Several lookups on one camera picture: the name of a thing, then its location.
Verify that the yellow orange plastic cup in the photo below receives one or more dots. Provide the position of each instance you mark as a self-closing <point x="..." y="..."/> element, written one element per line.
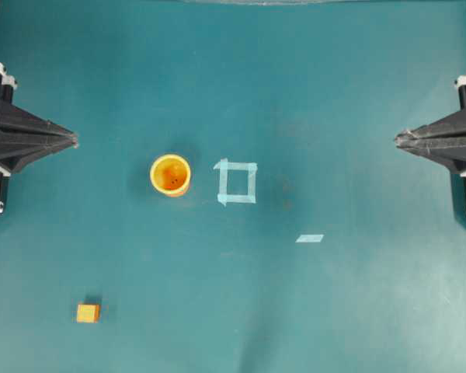
<point x="170" y="175"/>

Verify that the small orange wooden block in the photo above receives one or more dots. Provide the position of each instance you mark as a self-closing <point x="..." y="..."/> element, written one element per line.
<point x="88" y="313"/>

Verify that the light blue tape square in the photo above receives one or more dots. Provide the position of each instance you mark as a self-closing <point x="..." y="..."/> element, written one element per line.
<point x="237" y="182"/>

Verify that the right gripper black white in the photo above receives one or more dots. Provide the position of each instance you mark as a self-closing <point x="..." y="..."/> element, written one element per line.
<point x="449" y="152"/>

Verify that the light blue tape strip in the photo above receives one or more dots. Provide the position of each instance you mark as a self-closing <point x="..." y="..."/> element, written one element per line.
<point x="310" y="238"/>

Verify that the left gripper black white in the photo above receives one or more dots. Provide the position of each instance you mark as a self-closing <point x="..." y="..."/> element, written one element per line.
<point x="18" y="151"/>

